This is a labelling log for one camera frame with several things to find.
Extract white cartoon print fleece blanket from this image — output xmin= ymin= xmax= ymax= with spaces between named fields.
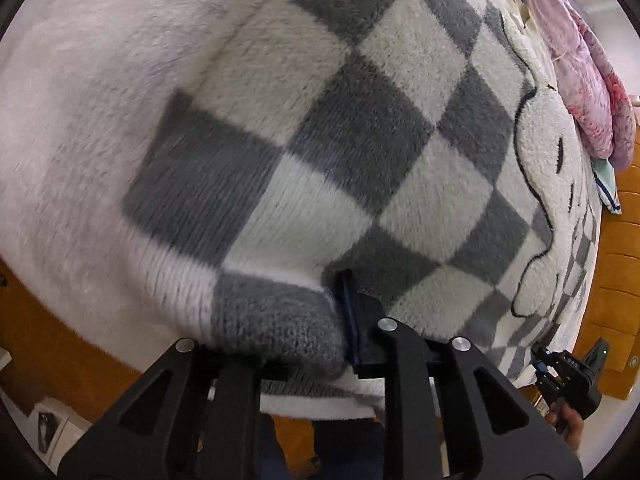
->
xmin=450 ymin=0 xmax=602 ymax=392

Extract wooden bed frame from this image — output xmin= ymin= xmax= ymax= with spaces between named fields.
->
xmin=520 ymin=162 xmax=640 ymax=402

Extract grey white checkered knit sweater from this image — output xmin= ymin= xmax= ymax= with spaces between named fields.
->
xmin=0 ymin=0 xmax=556 ymax=422

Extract light blue cloth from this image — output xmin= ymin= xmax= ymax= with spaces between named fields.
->
xmin=592 ymin=157 xmax=622 ymax=216

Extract person's dark trouser legs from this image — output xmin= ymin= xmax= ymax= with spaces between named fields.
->
xmin=257 ymin=414 xmax=387 ymax=480

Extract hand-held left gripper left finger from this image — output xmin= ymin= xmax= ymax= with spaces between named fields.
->
xmin=57 ymin=338 xmax=262 ymax=480

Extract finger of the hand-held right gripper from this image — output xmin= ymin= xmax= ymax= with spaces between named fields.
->
xmin=530 ymin=344 xmax=552 ymax=383

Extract white cardboard box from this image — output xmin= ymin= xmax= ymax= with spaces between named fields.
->
xmin=29 ymin=395 xmax=96 ymax=467

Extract person's right hand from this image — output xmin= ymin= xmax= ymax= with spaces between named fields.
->
xmin=545 ymin=402 xmax=587 ymax=455

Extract pink fleece garment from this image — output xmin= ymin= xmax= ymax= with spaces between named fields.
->
xmin=477 ymin=0 xmax=637 ymax=172

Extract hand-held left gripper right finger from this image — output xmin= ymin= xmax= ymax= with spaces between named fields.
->
xmin=336 ymin=269 xmax=584 ymax=480

